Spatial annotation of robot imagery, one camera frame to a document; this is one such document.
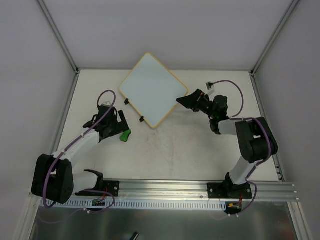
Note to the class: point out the left aluminium frame post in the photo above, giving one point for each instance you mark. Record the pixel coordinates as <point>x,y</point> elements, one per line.
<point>57,34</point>

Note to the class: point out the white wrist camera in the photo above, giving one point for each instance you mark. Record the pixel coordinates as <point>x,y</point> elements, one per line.
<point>210,88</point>
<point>107,103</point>

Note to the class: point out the white whiteboard with yellow frame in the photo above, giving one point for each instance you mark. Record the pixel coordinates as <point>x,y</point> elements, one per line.
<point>152,90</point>

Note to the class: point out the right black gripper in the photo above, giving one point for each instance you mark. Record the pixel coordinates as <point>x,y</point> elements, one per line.
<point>196,100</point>

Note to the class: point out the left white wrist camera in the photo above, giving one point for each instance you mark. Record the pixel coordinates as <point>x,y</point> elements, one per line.
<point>107,103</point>

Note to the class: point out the green whiteboard eraser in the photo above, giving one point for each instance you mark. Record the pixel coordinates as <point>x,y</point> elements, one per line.
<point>125,136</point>

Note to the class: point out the aluminium mounting rail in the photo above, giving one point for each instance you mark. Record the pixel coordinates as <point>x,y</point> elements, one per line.
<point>267,191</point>

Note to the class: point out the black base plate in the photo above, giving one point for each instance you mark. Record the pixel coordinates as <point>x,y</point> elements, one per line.
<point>112,187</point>
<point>221,190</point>

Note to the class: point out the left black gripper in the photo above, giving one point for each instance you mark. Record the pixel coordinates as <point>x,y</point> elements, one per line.
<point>116,124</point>

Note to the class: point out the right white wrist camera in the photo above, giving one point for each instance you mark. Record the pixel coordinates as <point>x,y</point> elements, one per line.
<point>210,88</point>

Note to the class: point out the right aluminium frame post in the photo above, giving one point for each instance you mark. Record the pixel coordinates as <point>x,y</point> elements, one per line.
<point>275,34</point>

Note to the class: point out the aluminium frame post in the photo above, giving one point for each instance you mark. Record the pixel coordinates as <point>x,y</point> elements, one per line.
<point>57,34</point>
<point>275,34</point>

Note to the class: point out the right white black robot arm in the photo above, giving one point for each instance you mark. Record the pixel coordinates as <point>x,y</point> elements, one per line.
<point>255,140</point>

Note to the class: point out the small black object at bottom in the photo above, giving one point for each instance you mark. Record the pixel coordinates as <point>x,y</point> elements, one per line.
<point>135,236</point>

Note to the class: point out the white slotted cable duct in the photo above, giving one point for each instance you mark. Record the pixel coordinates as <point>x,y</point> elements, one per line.
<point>203,205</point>

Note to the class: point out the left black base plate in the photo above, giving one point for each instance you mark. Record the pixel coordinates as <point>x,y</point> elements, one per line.
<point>112,187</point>

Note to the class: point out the black whiteboard clip lower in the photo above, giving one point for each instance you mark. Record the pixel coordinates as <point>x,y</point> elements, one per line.
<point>142,119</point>

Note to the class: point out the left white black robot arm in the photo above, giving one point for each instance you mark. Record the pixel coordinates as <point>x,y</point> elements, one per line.
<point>54,178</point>

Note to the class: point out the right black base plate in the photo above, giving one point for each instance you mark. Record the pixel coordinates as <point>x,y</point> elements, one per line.
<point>221,190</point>

